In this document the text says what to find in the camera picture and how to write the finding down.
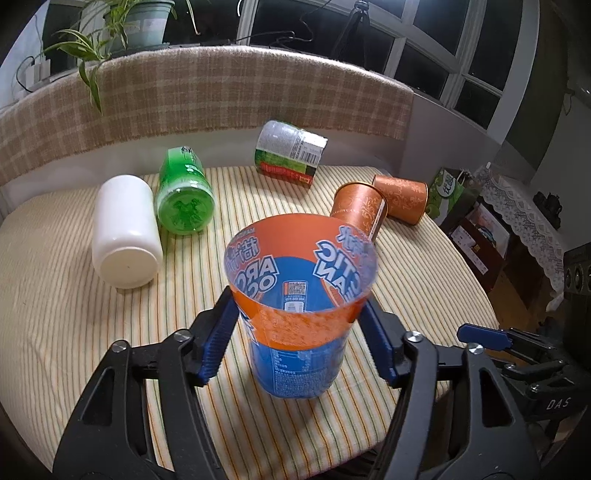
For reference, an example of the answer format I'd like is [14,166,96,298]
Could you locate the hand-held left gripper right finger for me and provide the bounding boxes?
[359,297,544,480]

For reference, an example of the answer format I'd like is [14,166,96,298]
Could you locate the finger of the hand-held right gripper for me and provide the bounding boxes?
[457,324,557,360]

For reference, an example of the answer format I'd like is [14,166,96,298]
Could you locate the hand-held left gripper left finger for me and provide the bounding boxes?
[54,287,240,480]

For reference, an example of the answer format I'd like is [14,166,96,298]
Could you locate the orange and blue plastic cup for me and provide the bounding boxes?
[223,213,378,398]

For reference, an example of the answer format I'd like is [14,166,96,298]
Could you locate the striped tablecloth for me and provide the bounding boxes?
[0,164,500,466]

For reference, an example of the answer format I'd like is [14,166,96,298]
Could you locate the dark cabinet with papers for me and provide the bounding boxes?
[438,196,555,296]

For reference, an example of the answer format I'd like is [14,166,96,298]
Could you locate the black speaker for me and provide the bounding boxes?
[560,246,591,296]

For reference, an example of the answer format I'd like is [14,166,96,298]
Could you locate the white lace cloth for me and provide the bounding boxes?
[474,165,566,293]

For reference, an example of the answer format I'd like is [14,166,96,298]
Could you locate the tall orange patterned can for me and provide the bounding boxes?
[329,182,389,243]

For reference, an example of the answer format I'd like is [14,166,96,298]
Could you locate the white plastic jar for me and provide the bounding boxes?
[91,174,164,289]

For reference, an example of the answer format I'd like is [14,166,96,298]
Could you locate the short orange patterned can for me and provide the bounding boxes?
[372,174,429,226]

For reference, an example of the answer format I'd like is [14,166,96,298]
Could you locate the green and white carton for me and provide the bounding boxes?
[426,167,481,225]

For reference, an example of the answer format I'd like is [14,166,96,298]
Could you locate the green plastic bottle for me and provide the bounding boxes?
[154,147,217,236]

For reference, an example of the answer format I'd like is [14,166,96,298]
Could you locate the clear jar with green label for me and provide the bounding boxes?
[254,120,328,187]

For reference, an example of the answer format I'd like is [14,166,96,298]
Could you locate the plaid blanket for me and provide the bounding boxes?
[0,44,413,187]

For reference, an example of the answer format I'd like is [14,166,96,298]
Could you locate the black tripod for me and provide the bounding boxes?
[331,0,376,60]

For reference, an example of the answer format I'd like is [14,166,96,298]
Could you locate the potted spider plant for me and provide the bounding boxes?
[42,0,204,116]

